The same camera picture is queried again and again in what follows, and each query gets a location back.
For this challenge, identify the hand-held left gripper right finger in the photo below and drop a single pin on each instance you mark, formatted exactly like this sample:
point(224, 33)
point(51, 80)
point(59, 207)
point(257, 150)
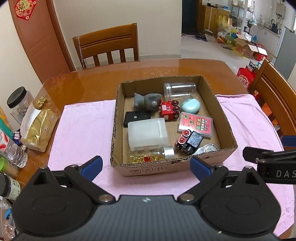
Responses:
point(201, 168)

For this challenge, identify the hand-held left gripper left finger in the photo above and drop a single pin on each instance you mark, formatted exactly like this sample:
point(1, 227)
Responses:
point(91, 168)

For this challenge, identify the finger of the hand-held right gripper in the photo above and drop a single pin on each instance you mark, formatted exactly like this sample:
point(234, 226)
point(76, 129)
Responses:
point(256, 154)
point(289, 141)

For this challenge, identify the cardboard box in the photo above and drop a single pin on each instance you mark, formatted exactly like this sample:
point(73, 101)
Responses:
point(115, 139)
point(246, 47)

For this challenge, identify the clear card case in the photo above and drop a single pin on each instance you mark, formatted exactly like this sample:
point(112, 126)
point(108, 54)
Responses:
point(196, 124)

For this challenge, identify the yellow capsule bottle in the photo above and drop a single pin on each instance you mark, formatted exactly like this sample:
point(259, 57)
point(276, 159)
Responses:
point(152, 154)

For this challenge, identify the mint green case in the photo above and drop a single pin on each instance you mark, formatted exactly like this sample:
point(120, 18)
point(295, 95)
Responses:
point(190, 106)

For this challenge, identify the white translucent plastic box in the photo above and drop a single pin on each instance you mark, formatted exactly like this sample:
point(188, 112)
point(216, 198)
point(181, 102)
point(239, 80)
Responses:
point(148, 133)

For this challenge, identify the red toy train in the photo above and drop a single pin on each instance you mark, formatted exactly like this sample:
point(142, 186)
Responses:
point(168, 110)

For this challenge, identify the small black box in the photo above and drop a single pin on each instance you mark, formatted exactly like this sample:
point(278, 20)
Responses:
point(134, 117)

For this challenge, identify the grey toy figure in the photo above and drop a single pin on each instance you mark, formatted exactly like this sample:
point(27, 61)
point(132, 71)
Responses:
point(148, 102)

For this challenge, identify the pink towel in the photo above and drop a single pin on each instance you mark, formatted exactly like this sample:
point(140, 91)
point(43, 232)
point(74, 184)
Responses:
point(81, 120)

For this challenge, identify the wooden chair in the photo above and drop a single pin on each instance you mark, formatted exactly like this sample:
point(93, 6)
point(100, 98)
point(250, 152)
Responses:
point(272, 88)
point(108, 37)

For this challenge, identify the gold tissue pack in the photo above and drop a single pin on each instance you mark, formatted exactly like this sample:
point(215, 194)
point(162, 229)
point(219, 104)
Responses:
point(39, 125)

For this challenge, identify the red gift bag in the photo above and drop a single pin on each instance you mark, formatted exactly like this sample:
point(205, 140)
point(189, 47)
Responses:
point(246, 77)

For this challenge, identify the clear water bottle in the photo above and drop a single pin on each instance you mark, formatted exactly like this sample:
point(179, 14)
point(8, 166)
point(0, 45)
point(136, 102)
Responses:
point(15, 153)

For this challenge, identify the black-lidded dark jar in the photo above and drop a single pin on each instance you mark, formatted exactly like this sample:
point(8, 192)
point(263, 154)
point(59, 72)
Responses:
point(10, 186)

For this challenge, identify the green-capped bottle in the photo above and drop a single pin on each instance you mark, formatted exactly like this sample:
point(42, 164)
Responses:
point(8, 168)

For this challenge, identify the grey refrigerator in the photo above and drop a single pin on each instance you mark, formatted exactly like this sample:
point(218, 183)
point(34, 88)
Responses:
point(288, 53)

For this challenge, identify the colourful carton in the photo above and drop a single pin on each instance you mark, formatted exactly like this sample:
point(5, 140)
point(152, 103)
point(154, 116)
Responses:
point(4, 122)

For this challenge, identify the black-lidded clear plastic jar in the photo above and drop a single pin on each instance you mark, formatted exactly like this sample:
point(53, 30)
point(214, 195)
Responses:
point(17, 97)

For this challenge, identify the cardboard box on floor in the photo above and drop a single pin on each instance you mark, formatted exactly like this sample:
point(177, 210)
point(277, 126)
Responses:
point(246, 47)

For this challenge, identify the clear glass ornament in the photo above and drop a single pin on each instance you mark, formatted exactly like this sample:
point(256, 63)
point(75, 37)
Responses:
point(8, 229)

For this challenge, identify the kitchen counter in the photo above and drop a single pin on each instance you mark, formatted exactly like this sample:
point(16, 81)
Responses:
point(263, 32)

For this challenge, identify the dark kettle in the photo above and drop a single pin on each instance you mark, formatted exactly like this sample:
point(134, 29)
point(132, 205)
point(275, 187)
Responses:
point(274, 25)

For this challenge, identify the pile of yellow bags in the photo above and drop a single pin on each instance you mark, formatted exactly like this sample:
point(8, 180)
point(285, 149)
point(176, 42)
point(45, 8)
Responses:
point(226, 34)

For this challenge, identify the pair of slippers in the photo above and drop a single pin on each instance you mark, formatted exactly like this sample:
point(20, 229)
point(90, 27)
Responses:
point(201, 37)

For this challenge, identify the brown wooden door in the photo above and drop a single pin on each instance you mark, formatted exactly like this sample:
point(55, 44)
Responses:
point(39, 39)

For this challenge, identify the wooden cabinet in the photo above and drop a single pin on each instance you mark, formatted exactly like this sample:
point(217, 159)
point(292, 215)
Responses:
point(208, 18)

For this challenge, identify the red door decoration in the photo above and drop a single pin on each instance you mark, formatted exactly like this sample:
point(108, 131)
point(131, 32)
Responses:
point(25, 9)

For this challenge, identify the wall water heater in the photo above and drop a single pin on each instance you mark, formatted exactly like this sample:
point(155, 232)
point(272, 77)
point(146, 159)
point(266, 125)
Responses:
point(281, 10)

